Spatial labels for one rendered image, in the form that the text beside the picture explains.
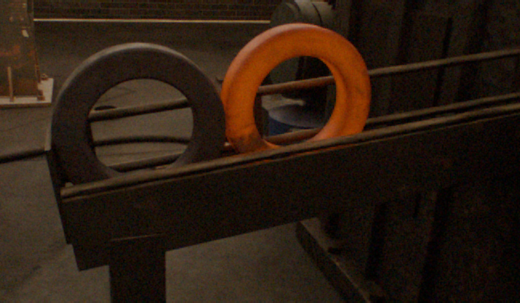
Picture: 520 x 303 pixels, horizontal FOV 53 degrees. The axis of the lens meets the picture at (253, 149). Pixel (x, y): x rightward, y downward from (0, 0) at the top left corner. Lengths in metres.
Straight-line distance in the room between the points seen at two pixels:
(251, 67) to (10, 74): 2.59
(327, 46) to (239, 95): 0.12
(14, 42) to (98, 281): 1.89
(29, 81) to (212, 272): 1.95
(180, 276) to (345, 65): 0.96
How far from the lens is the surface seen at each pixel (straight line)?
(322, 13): 1.96
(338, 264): 1.42
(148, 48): 0.55
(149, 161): 0.62
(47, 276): 1.52
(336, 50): 0.61
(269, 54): 0.58
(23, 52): 3.11
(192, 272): 1.47
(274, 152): 0.59
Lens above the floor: 0.82
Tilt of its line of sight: 20 degrees down
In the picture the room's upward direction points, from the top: 3 degrees clockwise
